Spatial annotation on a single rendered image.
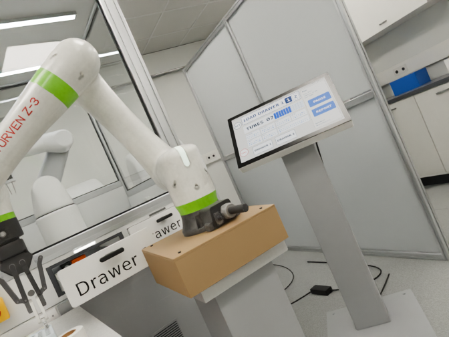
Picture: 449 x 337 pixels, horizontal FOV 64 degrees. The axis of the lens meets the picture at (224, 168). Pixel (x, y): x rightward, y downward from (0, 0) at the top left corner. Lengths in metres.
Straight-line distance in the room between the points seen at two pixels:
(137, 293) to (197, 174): 0.68
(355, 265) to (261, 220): 0.91
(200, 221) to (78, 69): 0.52
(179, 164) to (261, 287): 0.41
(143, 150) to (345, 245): 1.04
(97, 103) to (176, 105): 4.09
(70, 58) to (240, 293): 0.76
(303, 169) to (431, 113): 2.09
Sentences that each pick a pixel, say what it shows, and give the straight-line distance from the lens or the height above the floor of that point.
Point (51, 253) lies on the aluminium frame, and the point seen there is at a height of 0.97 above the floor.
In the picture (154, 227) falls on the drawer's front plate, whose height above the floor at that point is 0.88.
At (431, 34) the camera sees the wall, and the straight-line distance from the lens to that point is 4.28.
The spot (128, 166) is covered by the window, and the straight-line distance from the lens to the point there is 1.57.
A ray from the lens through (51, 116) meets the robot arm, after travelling 1.04.
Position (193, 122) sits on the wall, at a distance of 5.25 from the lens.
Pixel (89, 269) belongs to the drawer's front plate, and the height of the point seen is 0.89.
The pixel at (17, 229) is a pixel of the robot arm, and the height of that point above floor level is 1.08.
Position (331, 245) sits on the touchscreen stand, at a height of 0.46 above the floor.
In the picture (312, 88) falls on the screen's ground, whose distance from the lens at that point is 1.73.
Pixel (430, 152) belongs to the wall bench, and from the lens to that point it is 3.74.
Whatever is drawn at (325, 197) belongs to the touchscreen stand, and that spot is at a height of 0.68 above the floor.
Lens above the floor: 1.03
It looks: 1 degrees down
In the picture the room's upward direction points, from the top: 24 degrees counter-clockwise
